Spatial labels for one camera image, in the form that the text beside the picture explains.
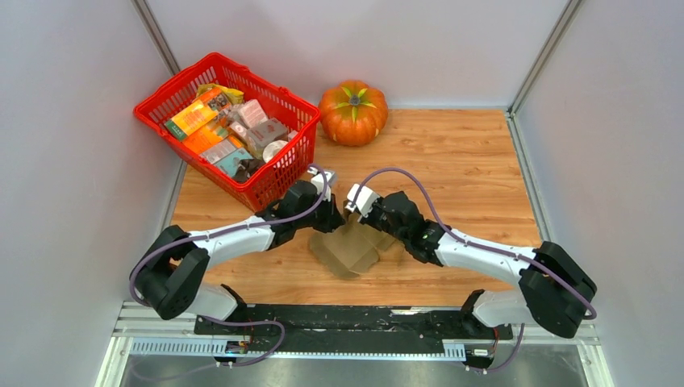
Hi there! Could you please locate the yellow snack bag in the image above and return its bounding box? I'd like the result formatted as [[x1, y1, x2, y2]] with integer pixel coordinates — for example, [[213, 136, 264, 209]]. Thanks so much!
[[195, 83, 244, 105]]

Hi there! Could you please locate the purple cable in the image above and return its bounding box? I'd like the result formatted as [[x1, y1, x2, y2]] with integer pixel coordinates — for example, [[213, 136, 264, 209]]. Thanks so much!
[[349, 167, 599, 322], [127, 163, 330, 308]]

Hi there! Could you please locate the white tape roll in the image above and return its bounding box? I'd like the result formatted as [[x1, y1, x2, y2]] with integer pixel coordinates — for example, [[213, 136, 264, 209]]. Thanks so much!
[[262, 139, 288, 163]]

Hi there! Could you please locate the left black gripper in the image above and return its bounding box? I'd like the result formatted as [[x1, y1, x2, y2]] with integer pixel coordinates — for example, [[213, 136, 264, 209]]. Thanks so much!
[[294, 192, 346, 234]]

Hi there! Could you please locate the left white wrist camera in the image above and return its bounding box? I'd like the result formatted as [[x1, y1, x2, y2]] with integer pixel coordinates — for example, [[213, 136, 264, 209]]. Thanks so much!
[[307, 164, 337, 202]]

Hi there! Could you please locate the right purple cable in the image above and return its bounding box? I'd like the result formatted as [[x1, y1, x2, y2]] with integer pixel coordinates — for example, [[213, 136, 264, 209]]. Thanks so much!
[[349, 167, 599, 322]]

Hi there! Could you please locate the orange snack box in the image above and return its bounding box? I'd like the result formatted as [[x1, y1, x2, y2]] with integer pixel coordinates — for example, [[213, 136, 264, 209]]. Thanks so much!
[[163, 91, 231, 141]]

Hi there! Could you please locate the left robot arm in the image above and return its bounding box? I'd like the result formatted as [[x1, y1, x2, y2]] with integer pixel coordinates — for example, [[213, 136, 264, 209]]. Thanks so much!
[[130, 174, 344, 335]]

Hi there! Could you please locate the brown cardboard box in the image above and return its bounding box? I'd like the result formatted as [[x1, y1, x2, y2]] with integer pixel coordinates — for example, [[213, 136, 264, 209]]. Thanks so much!
[[309, 214, 397, 280]]

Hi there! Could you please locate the teal box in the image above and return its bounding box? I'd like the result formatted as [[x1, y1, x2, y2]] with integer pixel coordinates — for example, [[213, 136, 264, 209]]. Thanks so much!
[[215, 148, 253, 177]]

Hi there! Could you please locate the red plastic shopping basket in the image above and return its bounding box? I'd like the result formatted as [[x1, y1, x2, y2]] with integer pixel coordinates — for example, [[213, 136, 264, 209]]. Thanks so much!
[[133, 52, 320, 212]]

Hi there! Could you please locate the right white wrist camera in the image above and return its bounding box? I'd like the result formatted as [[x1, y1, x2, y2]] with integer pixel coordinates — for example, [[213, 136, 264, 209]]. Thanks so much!
[[344, 184, 381, 217]]

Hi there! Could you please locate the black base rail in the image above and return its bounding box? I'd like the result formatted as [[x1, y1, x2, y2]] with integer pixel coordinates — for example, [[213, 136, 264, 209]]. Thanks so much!
[[194, 304, 513, 355]]

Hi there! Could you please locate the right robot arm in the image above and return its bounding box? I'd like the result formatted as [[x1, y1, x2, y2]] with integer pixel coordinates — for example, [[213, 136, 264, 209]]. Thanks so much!
[[347, 185, 597, 339]]

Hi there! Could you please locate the orange pumpkin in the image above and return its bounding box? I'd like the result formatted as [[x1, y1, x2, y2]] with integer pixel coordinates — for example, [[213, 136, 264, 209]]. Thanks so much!
[[319, 80, 389, 147]]

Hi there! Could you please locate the grey pink box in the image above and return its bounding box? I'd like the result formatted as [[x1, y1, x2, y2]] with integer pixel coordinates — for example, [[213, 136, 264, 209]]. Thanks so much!
[[248, 119, 289, 152]]

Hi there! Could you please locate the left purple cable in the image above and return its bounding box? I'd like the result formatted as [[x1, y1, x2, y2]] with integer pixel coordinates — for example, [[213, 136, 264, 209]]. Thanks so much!
[[127, 163, 330, 308]]

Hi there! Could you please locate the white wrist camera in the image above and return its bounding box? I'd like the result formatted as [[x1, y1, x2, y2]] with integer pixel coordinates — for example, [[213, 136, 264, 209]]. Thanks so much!
[[307, 164, 337, 202], [344, 184, 381, 217]]

